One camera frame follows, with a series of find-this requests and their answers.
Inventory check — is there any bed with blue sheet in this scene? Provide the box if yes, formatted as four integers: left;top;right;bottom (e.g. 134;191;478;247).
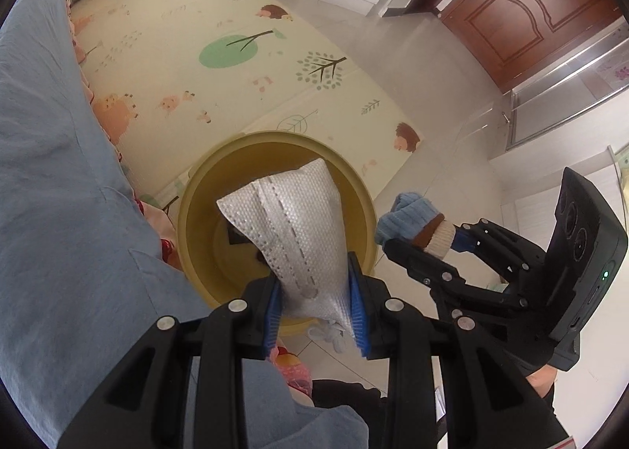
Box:
0;0;370;449

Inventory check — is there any cartoon tree play mat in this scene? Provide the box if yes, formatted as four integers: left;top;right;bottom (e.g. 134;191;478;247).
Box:
72;0;422;205

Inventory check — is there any white plastic wrapper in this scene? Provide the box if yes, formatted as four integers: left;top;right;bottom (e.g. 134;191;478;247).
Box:
217;158;353;334

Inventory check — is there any blue brown sock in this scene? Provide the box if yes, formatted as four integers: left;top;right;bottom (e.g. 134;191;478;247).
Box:
375;192;456;259

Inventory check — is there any yellow round trash bin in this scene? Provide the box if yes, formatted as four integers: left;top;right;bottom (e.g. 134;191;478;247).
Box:
177;132;376;335

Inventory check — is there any brown wooden door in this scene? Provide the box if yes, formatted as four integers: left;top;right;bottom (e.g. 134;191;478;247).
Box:
441;0;620;92

